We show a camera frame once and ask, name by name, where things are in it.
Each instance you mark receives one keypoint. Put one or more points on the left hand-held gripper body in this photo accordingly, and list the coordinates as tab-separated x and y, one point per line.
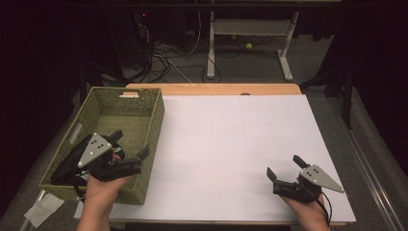
94	149

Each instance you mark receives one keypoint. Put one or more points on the white paper sheet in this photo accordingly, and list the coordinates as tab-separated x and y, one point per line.
43	208

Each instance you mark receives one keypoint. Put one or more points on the green woven basket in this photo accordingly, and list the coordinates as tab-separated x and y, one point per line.
128	122

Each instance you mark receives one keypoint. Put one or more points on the yellow tennis ball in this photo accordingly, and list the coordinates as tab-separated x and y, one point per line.
249	46

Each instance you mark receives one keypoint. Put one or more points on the white desk frame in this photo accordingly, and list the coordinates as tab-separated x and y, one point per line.
250	27

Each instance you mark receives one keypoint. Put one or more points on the black computer tower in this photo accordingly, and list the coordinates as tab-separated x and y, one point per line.
144	38

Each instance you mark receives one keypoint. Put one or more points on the person's right hand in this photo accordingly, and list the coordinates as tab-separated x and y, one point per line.
309	210

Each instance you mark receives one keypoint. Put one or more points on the person's left hand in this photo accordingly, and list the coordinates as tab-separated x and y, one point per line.
99	192

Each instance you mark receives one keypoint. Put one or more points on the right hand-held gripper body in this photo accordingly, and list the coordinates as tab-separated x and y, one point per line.
316	178

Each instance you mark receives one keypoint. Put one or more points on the black stand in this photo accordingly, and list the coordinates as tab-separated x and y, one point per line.
84	83
348	96

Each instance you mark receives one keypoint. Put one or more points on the metal floor rail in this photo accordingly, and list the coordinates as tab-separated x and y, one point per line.
369	166

